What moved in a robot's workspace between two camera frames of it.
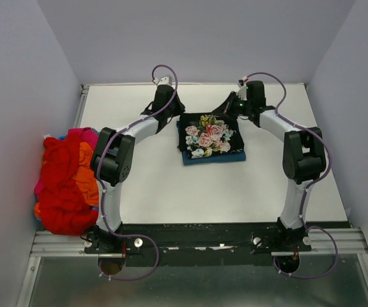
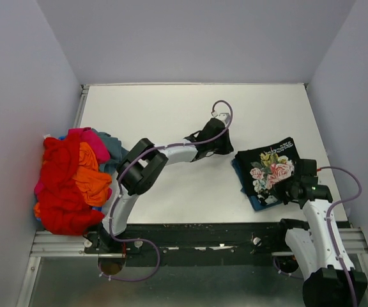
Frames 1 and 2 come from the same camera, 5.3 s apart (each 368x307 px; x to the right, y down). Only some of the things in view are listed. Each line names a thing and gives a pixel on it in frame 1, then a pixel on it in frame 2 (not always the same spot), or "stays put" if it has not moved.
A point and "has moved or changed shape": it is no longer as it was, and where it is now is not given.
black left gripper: x=179 y=105 → x=227 y=148
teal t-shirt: x=187 y=160 → x=254 y=200
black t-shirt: x=208 y=134 has moved or changed shape
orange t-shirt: x=84 y=178 stays put
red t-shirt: x=65 y=208 stays put
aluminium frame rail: x=53 y=244 stays put
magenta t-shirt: x=85 y=135 stays put
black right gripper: x=225 y=109 → x=279 y=191
